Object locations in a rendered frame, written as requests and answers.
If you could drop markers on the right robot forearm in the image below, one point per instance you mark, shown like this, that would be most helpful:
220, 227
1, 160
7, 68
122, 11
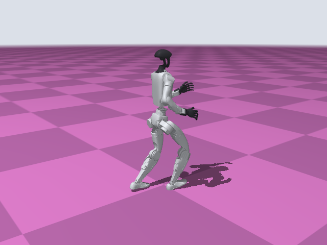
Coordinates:
172, 106

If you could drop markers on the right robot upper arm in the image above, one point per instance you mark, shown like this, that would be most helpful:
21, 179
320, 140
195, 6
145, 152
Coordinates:
168, 83

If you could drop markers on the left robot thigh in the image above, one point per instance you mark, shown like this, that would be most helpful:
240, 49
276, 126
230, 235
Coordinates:
157, 138

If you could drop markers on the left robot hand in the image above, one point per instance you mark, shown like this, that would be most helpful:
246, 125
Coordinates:
184, 88

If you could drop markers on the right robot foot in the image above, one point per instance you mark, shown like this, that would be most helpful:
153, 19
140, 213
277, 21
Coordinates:
178, 183

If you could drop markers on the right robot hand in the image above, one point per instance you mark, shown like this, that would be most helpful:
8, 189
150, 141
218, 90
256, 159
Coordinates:
191, 113

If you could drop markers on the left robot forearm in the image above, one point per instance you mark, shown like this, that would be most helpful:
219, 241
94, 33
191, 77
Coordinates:
176, 93

